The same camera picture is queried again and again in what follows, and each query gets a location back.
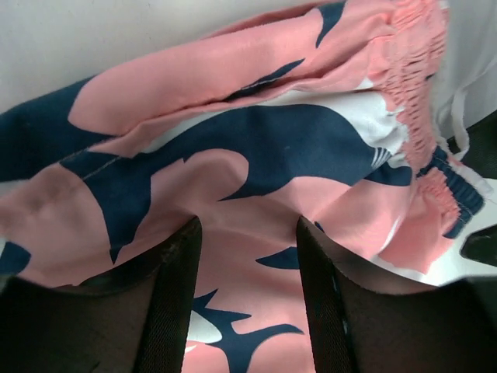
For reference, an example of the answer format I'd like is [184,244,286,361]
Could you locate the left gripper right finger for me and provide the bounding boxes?
[296,218,496,372]

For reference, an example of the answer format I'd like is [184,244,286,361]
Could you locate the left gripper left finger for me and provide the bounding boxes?
[1,218,202,372]

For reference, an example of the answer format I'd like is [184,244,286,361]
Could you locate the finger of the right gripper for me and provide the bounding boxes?
[461,225,497,267]

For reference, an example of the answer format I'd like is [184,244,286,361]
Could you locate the pink shark print shorts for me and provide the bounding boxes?
[1,1,485,372]

